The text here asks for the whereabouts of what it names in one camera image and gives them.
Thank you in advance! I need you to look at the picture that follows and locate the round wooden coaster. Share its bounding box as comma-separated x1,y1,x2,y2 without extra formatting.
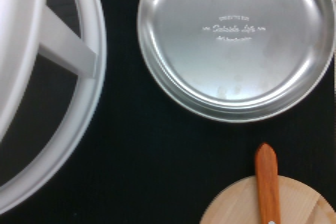
200,176,336,224

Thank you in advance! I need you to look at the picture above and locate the fork with orange wooden handle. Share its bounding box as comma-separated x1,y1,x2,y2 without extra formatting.
256,143,281,224

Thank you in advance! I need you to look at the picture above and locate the white two-tier turntable shelf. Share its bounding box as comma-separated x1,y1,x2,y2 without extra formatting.
0,0,107,214

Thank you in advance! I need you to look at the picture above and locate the round silver metal plate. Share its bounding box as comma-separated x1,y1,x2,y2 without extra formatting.
137,0,336,123

